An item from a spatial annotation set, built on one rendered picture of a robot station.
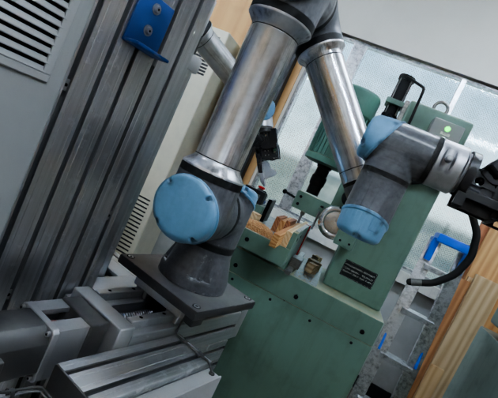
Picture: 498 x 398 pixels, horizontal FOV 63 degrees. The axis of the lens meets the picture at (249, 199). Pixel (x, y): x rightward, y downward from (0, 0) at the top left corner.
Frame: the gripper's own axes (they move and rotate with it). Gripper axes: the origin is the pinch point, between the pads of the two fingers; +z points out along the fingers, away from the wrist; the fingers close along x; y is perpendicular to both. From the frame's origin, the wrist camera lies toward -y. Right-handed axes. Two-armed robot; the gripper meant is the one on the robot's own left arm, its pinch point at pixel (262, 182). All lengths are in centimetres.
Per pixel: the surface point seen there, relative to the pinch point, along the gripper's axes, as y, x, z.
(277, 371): 2, -11, 66
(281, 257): 9.3, -26.5, 24.8
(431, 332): 65, 64, 77
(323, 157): 23.3, 2.1, -7.3
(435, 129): 60, -6, -12
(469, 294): 93, 102, 67
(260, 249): 3.1, -26.5, 22.0
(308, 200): 16.1, 7.3, 7.8
